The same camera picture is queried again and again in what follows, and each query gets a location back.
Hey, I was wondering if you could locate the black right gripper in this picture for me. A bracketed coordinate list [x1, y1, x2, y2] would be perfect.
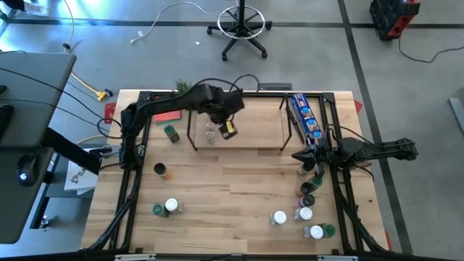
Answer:
[291, 141, 341, 179]

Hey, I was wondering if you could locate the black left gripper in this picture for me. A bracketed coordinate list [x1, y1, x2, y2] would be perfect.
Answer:
[209, 89, 246, 126]

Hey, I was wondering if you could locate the black-lid green herb jar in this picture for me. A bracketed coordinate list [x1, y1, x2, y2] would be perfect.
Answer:
[297, 162, 315, 177]

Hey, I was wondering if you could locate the small saffron glass jar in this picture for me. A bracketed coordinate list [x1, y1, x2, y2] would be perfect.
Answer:
[218, 120, 239, 141]

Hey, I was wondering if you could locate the white-lid spice jar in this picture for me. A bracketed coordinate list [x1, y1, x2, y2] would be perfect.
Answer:
[293, 207, 314, 222]
[165, 197, 184, 214]
[303, 225, 325, 240]
[269, 210, 288, 226]

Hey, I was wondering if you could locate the blue plastic wrap box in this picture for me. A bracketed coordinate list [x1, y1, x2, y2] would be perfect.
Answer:
[291, 93, 325, 146]

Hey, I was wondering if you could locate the small potted green plant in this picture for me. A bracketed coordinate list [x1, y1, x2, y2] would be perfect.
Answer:
[173, 78, 192, 96]

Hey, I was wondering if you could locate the red folder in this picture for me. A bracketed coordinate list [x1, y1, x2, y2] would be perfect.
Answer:
[152, 109, 182, 124]

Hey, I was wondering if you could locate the dark gray box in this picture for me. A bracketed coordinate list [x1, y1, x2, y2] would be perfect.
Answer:
[257, 82, 294, 91]

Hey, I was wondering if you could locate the office stool base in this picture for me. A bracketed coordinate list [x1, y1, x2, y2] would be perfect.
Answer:
[206, 0, 273, 62]

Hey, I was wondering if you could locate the white printed paper sheet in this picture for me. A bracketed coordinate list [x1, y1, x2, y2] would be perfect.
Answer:
[64, 159, 101, 196]

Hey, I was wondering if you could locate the red and black tool case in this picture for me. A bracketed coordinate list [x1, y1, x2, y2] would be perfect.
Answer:
[369, 0, 421, 41]

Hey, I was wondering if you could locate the gray desk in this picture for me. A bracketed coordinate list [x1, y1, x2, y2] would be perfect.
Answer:
[0, 51, 78, 244]

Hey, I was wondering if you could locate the black computer mouse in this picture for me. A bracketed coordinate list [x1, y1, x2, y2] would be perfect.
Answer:
[16, 152, 41, 188]

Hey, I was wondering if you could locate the black keyboard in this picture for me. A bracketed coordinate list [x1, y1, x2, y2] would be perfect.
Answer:
[0, 104, 15, 141]

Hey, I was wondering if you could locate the wooden shelf black frame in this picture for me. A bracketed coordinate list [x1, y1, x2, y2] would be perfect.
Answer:
[186, 92, 293, 152]

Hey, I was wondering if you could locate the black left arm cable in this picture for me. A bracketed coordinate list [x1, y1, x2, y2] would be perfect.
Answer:
[181, 73, 260, 99]

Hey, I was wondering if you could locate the black aluminium table frame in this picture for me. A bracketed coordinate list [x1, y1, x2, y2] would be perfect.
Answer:
[81, 90, 394, 257]

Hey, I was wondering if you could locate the silver bracket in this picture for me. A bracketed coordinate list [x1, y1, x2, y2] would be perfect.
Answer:
[317, 254, 359, 261]
[115, 253, 157, 261]

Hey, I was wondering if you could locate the white floor cable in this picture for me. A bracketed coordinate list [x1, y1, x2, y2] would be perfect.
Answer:
[130, 1, 236, 44]

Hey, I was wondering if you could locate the yellow extension cord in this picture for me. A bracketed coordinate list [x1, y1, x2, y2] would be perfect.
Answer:
[70, 71, 114, 103]

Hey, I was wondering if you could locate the black floor cable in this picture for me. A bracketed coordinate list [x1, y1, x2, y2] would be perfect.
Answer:
[397, 34, 464, 65]

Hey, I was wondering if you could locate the beige cable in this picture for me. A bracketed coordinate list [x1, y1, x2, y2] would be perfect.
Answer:
[61, 0, 76, 51]

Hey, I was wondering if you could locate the black desk cable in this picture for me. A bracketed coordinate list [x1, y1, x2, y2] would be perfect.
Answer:
[0, 98, 123, 141]
[0, 67, 109, 123]

